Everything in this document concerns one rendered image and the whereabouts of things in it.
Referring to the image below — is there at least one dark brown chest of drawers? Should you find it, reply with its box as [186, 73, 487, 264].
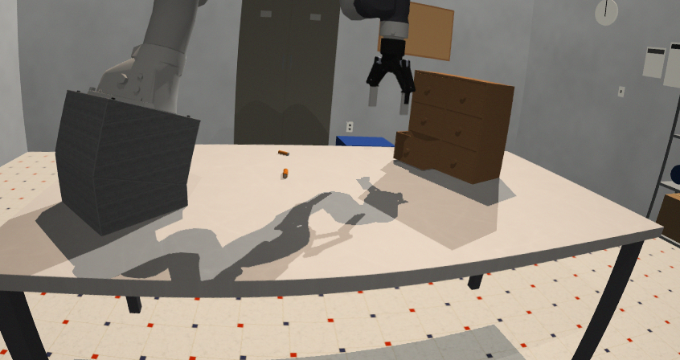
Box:
[408, 70, 514, 185]

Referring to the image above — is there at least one brown wooden drawer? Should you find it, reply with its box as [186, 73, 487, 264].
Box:
[442, 110, 482, 149]
[438, 141, 477, 182]
[413, 73, 448, 106]
[393, 131, 440, 170]
[446, 79, 486, 117]
[410, 102, 444, 137]

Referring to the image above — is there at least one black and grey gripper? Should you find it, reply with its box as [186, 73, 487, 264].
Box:
[367, 38, 416, 115]

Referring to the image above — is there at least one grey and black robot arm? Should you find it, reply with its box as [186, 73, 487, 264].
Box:
[88, 0, 410, 113]

